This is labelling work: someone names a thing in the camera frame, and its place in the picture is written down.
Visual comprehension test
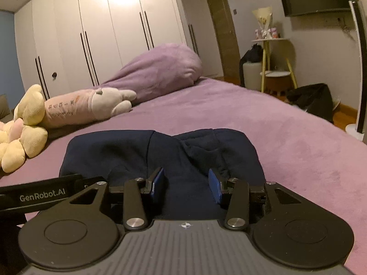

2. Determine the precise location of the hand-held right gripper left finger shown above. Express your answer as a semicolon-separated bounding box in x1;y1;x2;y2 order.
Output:
67;167;165;231

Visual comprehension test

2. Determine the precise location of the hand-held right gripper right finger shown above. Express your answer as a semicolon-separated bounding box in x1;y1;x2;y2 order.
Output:
208;168;303;231

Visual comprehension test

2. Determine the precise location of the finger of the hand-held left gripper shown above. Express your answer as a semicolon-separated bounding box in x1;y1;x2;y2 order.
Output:
82;176;107;190

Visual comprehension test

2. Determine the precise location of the navy blue jacket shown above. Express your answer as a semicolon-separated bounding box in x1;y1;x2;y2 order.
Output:
59;128;266;224

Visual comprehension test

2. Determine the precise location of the cream flower plush pillow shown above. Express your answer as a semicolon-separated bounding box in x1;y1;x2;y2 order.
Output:
0;84;49;174

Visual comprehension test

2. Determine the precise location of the bed with purple sheet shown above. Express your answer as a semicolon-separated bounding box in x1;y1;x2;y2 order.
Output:
0;76;367;275

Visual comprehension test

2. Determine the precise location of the long pink rabbit plush pillow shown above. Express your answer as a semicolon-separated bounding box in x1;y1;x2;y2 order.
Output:
40;87;137;129

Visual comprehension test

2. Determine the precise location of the white round stool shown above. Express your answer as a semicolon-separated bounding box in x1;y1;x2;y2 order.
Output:
242;61;266;91

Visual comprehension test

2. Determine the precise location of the purple pillow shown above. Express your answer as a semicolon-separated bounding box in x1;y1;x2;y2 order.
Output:
99;44;203;105

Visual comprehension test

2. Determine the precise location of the black bag on floor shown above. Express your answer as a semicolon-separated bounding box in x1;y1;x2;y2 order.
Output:
287;83;334;124

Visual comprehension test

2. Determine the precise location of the brown wooden door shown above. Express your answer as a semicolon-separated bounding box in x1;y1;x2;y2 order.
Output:
205;0;241;79

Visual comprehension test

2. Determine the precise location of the round yellow-legged side table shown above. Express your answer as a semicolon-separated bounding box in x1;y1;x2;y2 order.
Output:
252;38;299;94

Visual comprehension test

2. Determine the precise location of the white wardrobe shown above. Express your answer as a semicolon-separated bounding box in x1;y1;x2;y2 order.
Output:
13;0;198;98

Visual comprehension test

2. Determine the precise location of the wrapped flower bouquet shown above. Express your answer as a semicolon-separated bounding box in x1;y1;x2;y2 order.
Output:
252;6;279;40

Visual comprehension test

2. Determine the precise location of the white tower fan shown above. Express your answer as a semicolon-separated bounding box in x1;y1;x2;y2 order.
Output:
345;0;367;142

